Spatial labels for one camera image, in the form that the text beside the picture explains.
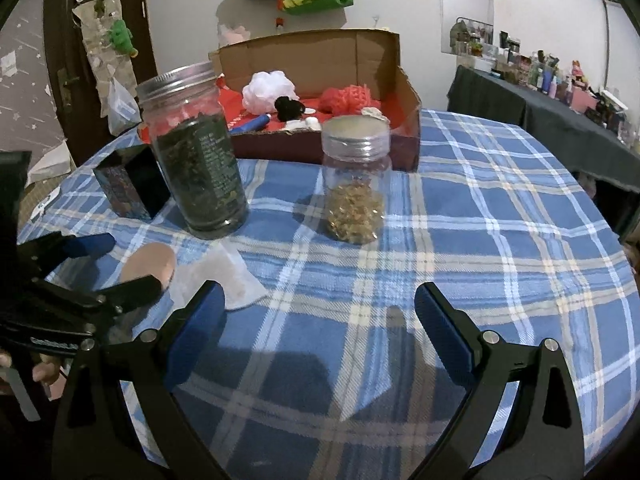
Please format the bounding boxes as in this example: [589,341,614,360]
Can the white bath pouf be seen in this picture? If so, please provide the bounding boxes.
[242,71,301,115]

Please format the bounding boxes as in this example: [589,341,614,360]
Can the black scrunchie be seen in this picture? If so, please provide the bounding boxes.
[275,96,306,123]

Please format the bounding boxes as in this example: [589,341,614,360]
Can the blue plaid tablecloth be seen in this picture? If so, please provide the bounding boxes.
[17,107,640,480]

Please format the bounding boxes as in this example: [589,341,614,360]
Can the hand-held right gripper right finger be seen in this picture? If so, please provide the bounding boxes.
[407,281,586,480]

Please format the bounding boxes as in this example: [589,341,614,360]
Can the row of bottles and cosmetics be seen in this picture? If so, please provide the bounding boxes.
[500,30,640,153]

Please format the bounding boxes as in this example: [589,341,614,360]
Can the round brown disc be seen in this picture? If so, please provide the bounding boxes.
[121,242,177,291]

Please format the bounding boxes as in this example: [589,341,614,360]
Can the clear hanging organizer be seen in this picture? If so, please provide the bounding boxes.
[72,0,136,91]

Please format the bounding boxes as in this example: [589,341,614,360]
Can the door handle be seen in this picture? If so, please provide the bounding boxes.
[56,67,81,108]

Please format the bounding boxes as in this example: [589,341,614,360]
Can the pink plush toy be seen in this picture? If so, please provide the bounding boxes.
[218,24,251,46]

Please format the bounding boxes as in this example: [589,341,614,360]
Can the table with dark cloth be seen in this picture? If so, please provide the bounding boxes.
[446,65,640,236]

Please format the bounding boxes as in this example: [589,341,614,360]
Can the blue and white tube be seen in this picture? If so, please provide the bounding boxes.
[227,114,273,136]

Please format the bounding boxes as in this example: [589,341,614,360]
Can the cardboard box with red inside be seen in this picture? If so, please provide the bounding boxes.
[207,29,422,172]

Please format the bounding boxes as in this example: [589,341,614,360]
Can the clear plastic bag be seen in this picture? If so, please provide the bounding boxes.
[107,77,143,136]

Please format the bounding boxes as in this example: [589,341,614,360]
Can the large glass jar of tea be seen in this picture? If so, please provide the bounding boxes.
[136,61,250,240]

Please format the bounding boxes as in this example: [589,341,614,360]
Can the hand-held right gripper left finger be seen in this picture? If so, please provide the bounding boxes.
[50,280,228,480]

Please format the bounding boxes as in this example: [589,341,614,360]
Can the white thin sheet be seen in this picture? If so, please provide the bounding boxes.
[172,247,268,311]

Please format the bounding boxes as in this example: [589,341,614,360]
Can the green plush toy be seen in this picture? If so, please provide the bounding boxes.
[109,19,140,57]

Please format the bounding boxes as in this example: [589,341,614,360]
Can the small glass jar golden contents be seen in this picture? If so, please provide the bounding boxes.
[320,115,392,245]

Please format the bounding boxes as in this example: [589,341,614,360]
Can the red foam net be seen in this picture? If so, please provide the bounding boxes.
[319,84,373,116]

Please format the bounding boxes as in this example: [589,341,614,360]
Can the dark wooden door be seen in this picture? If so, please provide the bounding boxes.
[42,0,156,166]

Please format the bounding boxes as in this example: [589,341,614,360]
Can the black box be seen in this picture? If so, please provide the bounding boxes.
[93,146,170,220]

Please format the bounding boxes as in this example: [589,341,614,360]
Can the wire rack with small items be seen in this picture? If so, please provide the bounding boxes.
[449,16,496,72]

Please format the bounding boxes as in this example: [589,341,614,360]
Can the person's left hand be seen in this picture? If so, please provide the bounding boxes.
[0,350,66,391]

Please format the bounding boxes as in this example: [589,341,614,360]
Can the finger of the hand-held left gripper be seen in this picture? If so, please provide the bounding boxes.
[97,274,163,316]
[17,232,117,281]

